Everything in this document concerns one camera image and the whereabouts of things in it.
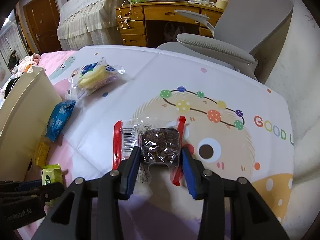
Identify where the green candy packet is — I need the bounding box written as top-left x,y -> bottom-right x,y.
41,163 -> 63,208

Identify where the red white date cake packet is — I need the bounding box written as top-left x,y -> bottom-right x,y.
112,115 -> 186,186

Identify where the blue candy packet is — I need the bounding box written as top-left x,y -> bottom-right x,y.
45,100 -> 76,142

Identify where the blueberry cream bun packet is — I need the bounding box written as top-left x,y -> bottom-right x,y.
66,57 -> 125,101

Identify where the yellow snack bar packet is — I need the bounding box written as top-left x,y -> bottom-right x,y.
32,141 -> 50,167

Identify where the cartoon printed play mat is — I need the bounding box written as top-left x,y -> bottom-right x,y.
15,45 -> 295,240

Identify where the white plastic storage bin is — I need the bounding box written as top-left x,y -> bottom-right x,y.
0,67 -> 62,181

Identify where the pink bed quilt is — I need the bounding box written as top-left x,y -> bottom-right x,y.
38,50 -> 76,80

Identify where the wooden desk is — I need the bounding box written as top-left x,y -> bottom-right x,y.
115,1 -> 224,48

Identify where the white lace cloth cover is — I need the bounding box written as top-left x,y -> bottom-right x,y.
57,0 -> 124,50

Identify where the grey office chair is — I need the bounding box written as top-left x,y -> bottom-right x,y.
158,0 -> 293,79

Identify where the masking tape roll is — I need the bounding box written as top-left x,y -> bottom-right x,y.
216,0 -> 228,10

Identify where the brown wooden door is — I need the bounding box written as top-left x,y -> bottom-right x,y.
23,0 -> 61,54

